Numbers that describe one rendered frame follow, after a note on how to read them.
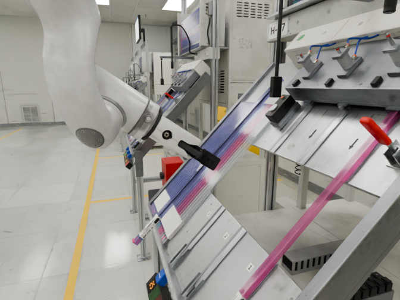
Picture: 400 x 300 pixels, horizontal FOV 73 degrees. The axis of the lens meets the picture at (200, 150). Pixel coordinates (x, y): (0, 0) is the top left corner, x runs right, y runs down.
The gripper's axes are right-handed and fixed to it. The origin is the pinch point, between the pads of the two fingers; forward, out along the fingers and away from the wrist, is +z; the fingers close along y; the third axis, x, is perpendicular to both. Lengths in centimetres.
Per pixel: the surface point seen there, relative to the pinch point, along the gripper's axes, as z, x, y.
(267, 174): 46, -6, 40
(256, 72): 47, -63, 113
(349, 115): 15.7, -23.6, -12.7
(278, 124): 13.0, -17.1, 3.5
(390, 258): 70, -4, -4
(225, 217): 10.3, 9.4, -3.2
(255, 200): 104, 12, 113
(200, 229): 9.0, 15.7, 1.0
